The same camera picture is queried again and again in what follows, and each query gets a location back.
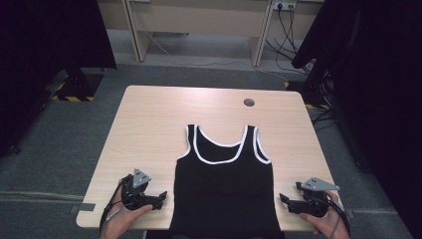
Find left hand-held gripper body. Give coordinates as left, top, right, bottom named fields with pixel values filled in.
left=120, top=168, right=152, bottom=211

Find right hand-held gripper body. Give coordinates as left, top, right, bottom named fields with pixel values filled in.
left=296, top=176, right=341, bottom=218

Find black tank top white trim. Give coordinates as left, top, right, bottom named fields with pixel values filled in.
left=168, top=123, right=287, bottom=239

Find person's right hand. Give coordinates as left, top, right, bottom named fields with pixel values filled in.
left=300, top=191, right=350, bottom=239

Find person's left hand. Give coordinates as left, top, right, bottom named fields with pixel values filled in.
left=101, top=180, right=154, bottom=239

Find black stand base hazard tape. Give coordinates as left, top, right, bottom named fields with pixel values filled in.
left=50, top=68, right=105, bottom=103
left=283, top=79, right=333, bottom=112

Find black curtain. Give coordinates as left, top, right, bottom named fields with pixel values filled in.
left=291, top=0, right=422, bottom=239
left=0, top=0, right=117, bottom=157

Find beige background desk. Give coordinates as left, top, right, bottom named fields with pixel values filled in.
left=97, top=0, right=326, bottom=68

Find white power strip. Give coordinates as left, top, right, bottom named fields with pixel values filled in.
left=273, top=0, right=298, bottom=11

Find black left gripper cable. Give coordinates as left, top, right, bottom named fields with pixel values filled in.
left=99, top=180, right=126, bottom=235

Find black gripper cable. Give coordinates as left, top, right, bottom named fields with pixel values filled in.
left=326, top=195, right=352, bottom=237
left=99, top=180, right=126, bottom=235

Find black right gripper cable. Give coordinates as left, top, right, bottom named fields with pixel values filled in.
left=326, top=195, right=352, bottom=237

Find black floor cables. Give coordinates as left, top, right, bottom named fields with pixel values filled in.
left=311, top=109, right=338, bottom=132

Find white floor cable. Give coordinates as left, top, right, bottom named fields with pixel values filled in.
left=145, top=31, right=291, bottom=83

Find black power cables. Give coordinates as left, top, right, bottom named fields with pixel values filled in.
left=264, top=4, right=317, bottom=75

